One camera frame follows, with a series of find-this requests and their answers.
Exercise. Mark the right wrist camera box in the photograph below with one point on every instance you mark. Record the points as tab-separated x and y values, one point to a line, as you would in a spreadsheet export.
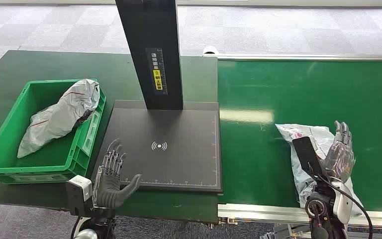
306	155

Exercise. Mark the black and yellow label sticker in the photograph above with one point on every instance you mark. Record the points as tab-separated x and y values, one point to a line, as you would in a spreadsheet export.
157	74

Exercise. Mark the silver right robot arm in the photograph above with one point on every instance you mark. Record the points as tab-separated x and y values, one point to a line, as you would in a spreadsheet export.
342	204

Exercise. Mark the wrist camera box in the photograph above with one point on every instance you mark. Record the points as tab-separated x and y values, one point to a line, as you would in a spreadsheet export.
306	155
79	191

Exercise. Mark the aluminium conveyor frame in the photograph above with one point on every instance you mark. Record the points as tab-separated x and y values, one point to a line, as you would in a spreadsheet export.
260	212

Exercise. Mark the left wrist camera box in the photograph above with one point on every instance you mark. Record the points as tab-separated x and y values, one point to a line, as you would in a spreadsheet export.
79	191

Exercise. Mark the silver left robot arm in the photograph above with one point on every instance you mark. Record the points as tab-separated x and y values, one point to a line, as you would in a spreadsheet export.
92	227

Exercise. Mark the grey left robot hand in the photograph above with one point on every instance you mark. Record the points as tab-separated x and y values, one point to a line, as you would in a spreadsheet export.
107	191

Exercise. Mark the grey plastic mailer package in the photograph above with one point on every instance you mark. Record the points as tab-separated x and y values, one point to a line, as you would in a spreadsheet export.
62	115

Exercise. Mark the white red-printed mailer package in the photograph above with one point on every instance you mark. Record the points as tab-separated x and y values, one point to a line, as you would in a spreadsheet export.
301	184

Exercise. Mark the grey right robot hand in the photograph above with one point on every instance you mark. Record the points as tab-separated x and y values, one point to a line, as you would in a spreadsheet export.
339	161

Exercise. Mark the dark green table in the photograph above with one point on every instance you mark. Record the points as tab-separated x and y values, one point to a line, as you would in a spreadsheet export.
118	72

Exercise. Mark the green plastic basket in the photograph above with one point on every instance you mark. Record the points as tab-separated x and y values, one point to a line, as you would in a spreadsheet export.
56	158

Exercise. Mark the black weighing device column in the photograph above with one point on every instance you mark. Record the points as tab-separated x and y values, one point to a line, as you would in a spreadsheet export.
151	33

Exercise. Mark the black weighing device platform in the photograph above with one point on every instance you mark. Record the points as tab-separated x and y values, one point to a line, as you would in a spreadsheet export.
177	165

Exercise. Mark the green conveyor belt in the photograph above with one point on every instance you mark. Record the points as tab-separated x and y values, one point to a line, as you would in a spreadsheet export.
309	92

